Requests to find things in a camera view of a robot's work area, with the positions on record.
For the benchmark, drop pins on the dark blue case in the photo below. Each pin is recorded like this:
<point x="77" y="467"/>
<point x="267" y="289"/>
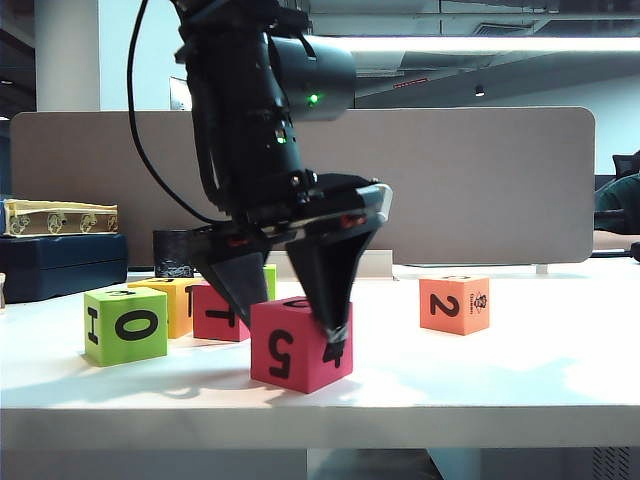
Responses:
<point x="60" y="265"/>

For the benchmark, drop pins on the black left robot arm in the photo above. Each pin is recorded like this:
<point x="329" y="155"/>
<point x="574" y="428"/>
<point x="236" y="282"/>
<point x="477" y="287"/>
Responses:
<point x="240" y="100"/>

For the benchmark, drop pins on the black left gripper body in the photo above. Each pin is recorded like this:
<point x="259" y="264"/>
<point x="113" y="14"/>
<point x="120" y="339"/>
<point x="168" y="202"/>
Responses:
<point x="320" y="210"/>

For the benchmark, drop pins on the small black device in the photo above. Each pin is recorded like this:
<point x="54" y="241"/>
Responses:
<point x="636" y="252"/>

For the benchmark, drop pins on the yellow patterned box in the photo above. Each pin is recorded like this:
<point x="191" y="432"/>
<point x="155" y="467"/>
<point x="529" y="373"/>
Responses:
<point x="60" y="220"/>

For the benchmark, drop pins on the orange block with number 2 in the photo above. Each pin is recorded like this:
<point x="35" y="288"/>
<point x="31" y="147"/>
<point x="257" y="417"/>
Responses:
<point x="432" y="322"/>

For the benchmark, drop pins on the black office chair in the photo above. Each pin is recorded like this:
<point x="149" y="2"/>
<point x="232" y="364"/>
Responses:
<point x="627" y="165"/>

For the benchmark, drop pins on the person in dark green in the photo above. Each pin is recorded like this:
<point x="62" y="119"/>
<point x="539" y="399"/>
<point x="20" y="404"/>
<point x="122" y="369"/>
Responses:
<point x="620" y="195"/>

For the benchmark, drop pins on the yellow block with letter Q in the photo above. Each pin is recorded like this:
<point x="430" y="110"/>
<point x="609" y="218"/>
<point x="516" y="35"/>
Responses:
<point x="172" y="320"/>

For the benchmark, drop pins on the pink block with letter T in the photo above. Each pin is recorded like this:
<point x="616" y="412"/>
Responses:
<point x="210" y="325"/>

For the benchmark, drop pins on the green block with letter U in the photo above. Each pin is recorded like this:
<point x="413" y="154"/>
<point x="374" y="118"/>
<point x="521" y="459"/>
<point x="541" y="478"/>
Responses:
<point x="271" y="282"/>

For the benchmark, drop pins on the green block with letter O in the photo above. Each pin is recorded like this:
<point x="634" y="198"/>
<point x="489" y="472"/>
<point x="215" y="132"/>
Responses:
<point x="150" y="350"/>

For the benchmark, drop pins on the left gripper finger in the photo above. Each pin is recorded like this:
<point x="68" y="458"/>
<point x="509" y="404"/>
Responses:
<point x="240" y="280"/>
<point x="330" y="280"/>

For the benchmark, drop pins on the brown desk divider panel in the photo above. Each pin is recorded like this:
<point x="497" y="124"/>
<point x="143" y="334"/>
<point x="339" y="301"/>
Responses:
<point x="475" y="190"/>

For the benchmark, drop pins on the pink block with number 5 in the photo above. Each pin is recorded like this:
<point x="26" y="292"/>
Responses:
<point x="265" y="320"/>

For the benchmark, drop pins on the long ceiling light strip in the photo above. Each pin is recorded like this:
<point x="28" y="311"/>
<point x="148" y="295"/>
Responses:
<point x="500" y="44"/>

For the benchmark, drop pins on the paper wall sign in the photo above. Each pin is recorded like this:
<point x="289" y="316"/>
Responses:
<point x="176" y="95"/>

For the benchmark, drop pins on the red LED ceiling sign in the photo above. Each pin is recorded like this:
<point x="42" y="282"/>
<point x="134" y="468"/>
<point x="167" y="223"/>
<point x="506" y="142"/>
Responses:
<point x="410" y="83"/>

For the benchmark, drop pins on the black mug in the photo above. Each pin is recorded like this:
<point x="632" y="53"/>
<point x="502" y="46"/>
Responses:
<point x="170" y="255"/>

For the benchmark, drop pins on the black ceiling spotlight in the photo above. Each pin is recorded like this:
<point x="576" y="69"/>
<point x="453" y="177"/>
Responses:
<point x="480" y="91"/>

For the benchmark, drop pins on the white divider foot bracket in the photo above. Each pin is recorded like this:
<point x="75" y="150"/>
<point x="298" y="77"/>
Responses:
<point x="542" y="270"/>

